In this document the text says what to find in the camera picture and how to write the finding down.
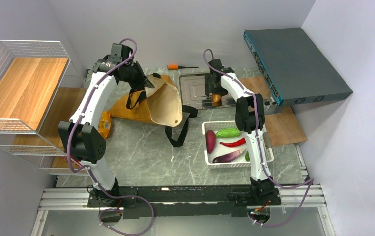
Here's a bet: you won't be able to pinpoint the orange handled screwdriver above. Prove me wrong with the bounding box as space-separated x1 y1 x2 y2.
167 64 198 70

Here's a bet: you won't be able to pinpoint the yellow snack packet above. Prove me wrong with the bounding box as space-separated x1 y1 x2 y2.
98 111 112 139

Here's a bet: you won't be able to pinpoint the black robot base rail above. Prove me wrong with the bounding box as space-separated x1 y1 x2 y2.
39 185 326 225

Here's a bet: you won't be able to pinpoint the silver metal tray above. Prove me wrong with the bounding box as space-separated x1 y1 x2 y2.
178 72 236 110

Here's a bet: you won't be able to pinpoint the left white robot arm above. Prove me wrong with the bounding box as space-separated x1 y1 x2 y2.
58 42 154 207

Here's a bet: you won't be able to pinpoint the round glazed bread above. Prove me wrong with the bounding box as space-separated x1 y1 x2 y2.
211 94 222 103

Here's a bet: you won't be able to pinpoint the purple eggplant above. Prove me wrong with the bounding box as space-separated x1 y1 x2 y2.
212 148 246 163

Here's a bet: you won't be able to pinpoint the metal bracket stand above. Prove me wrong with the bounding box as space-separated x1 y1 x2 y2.
263 99 283 116

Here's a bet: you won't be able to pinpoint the green bell pepper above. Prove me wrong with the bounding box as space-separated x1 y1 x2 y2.
245 152 250 162

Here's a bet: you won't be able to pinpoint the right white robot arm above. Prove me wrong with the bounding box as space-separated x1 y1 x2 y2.
205 59 281 205

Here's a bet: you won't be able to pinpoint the green bitter gourd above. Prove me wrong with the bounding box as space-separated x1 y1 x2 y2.
215 128 241 138

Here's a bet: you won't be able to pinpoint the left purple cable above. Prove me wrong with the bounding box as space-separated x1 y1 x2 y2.
66 38 155 236

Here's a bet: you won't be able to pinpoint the tan grocery bag black straps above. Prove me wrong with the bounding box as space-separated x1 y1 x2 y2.
108 73 198 148

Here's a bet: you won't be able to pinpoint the purple sweet potato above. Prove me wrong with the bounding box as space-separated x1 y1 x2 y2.
205 130 216 154

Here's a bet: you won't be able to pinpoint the dark network switch box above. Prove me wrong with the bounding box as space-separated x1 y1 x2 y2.
243 28 353 106

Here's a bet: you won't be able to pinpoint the red chili pepper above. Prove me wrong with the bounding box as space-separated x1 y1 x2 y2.
219 138 246 148

